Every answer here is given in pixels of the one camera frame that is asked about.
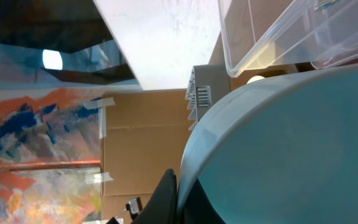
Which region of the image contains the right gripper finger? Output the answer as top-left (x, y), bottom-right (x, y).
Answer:
top-left (106, 168), bottom-right (178, 224)

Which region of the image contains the light blue bowl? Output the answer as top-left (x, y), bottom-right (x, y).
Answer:
top-left (177, 64), bottom-right (358, 223)

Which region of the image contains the green snack wrapper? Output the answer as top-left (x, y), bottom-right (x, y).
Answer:
top-left (313, 0), bottom-right (340, 11)

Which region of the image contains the cardboard box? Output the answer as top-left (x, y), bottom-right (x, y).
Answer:
top-left (101, 90), bottom-right (192, 223)

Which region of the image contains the colourful painting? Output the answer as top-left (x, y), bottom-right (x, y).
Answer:
top-left (0, 88), bottom-right (102, 223)

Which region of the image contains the clear plastic bin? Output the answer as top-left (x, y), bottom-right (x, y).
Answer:
top-left (219, 0), bottom-right (358, 77)

